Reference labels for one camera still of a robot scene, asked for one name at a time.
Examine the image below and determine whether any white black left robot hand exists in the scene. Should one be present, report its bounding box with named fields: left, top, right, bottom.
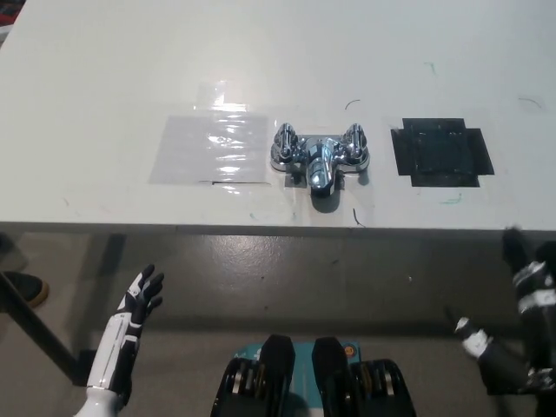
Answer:
left=85, top=263, right=166, bottom=394

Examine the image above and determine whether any black tape patch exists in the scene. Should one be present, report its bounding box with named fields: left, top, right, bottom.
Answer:
left=389, top=117, right=495, bottom=189

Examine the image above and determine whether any grey table leg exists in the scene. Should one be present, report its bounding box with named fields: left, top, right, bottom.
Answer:
left=76, top=233, right=128, bottom=387

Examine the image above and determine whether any clear glossy tape strip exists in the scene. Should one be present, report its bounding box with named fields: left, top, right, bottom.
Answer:
left=190, top=79, right=273, bottom=195

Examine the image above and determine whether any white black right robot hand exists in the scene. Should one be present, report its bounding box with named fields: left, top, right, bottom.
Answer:
left=447, top=226, right=556, bottom=384

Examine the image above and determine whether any black metal table frame bar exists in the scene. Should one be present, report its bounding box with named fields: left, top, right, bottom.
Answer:
left=0, top=272, right=88, bottom=386

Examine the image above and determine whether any black shoe tan sole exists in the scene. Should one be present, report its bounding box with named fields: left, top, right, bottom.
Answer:
left=2, top=271, right=50, bottom=308

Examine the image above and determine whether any translucent grey plastic sheet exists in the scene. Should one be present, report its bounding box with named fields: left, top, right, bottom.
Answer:
left=147, top=114, right=271, bottom=187

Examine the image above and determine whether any chrome faucet body with spout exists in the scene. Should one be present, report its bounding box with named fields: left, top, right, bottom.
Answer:
left=268, top=133, right=373, bottom=195

